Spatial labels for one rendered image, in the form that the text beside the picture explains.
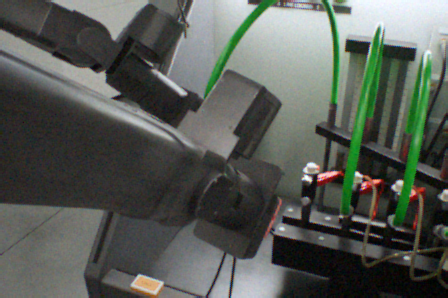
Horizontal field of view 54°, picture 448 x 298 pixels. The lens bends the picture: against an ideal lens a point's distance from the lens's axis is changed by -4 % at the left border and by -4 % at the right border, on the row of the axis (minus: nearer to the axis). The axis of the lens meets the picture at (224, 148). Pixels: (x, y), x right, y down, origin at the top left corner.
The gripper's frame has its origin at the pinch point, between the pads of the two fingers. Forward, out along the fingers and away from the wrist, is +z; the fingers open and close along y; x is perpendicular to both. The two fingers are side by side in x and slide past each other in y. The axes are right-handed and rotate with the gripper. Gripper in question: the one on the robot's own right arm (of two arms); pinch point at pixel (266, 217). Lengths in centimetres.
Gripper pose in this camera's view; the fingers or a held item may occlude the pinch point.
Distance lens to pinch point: 56.0
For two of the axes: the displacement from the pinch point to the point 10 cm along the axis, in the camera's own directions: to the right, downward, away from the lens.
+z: 4.3, 3.1, 8.5
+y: 4.2, -9.0, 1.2
